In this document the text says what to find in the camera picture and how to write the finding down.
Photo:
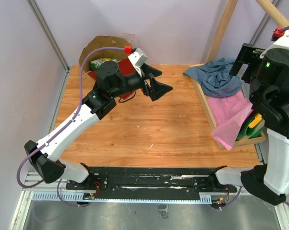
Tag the green Fox's candy packet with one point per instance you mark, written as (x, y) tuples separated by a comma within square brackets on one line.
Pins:
[(95, 64)]

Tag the aluminium corner post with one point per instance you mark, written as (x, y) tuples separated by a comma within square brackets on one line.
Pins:
[(47, 32)]

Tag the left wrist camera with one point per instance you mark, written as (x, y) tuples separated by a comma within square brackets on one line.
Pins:
[(137, 58)]

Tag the blue grey shirt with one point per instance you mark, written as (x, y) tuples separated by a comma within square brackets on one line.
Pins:
[(215, 79)]

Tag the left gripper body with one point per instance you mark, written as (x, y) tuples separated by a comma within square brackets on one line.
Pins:
[(134, 82)]

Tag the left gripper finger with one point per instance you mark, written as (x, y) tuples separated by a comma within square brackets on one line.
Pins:
[(147, 69), (157, 89)]

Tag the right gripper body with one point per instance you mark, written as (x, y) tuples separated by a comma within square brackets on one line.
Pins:
[(250, 54)]

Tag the yellow clothes hanger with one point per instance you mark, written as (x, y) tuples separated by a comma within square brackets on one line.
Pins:
[(257, 119)]

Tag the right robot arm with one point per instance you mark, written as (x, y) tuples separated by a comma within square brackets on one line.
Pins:
[(267, 74)]

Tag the green tank top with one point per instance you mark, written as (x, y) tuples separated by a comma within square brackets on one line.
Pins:
[(248, 133)]

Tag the pink shirt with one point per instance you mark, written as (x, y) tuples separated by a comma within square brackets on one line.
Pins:
[(229, 113)]

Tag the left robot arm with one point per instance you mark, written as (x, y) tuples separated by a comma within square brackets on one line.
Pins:
[(45, 154)]

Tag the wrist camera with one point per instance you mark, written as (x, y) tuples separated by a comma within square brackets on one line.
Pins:
[(280, 38), (137, 58)]

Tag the teal candy packet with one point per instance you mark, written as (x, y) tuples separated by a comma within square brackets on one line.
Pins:
[(110, 59)]

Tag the white cable duct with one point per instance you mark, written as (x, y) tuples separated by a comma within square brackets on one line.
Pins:
[(125, 198)]

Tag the red brown paper bag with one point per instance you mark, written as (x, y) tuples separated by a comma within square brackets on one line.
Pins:
[(108, 50)]

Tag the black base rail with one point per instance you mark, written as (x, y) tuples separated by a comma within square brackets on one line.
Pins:
[(153, 181)]

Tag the wooden clothes rack frame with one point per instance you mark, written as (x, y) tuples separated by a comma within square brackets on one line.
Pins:
[(239, 21)]

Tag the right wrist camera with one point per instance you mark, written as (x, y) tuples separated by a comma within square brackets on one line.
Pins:
[(280, 38)]

